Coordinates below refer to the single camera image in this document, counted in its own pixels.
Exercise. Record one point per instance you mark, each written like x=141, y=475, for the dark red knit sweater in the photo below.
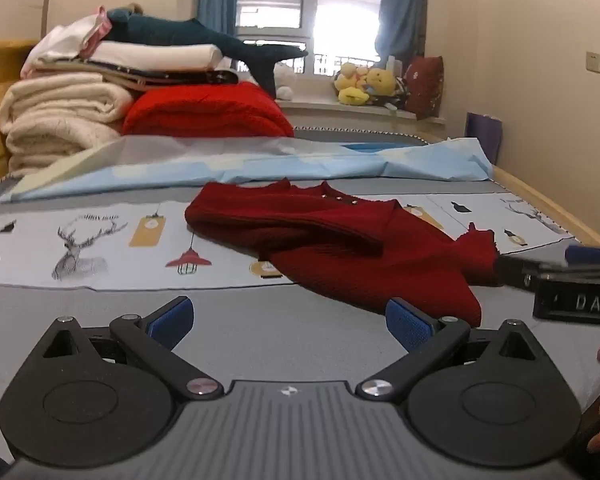
x=330, y=245

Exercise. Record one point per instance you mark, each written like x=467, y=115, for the window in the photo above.
x=310, y=5

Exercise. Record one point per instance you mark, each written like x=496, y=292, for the bright red folded blanket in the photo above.
x=205, y=110

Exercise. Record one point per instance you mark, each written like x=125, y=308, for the yellow plush toy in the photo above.
x=381, y=81
x=351, y=85

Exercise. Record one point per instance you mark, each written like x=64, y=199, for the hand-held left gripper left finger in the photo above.
x=172, y=322

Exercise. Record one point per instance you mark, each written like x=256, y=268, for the white folded quilt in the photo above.
x=155, y=55

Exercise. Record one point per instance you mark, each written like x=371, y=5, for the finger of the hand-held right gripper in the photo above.
x=517, y=270
x=592, y=256

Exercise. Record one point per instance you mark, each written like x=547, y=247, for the teal shark plush toy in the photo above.
x=180, y=32

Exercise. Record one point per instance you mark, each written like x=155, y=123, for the purple bag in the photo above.
x=484, y=137

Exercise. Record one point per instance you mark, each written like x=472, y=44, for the dark red cushion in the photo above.
x=424, y=90

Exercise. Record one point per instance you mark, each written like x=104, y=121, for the white bottle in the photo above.
x=394, y=65

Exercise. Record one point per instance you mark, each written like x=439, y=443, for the white plush toy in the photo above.
x=284, y=82

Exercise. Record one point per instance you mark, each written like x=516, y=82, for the light blue sheet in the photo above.
x=260, y=165

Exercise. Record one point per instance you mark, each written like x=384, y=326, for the white window sill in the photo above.
x=330, y=107

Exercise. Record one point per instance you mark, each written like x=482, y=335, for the white cloth with pink edge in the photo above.
x=65, y=40

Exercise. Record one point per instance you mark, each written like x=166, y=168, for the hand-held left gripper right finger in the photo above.
x=410, y=327

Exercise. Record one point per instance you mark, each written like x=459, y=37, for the cream fluffy folded blanket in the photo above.
x=55, y=110

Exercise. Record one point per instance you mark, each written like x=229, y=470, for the patterned folded quilt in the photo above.
x=180, y=78

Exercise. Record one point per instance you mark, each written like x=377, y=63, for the deer and lantern printed sheet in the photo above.
x=105, y=245

